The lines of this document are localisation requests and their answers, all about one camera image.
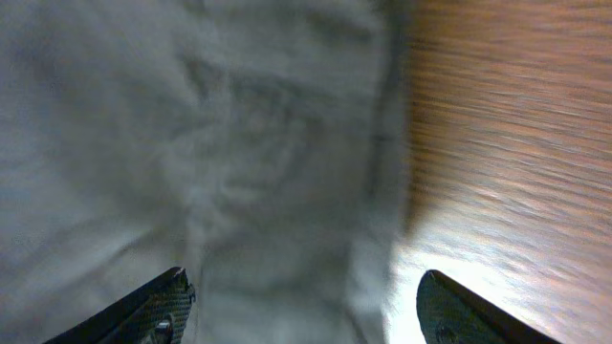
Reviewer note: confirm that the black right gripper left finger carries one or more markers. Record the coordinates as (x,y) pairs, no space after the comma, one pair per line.
(155,313)

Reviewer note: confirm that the grey cargo shorts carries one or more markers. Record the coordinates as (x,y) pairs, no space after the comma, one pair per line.
(259,145)

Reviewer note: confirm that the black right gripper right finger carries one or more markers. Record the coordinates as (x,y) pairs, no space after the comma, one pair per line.
(449,313)

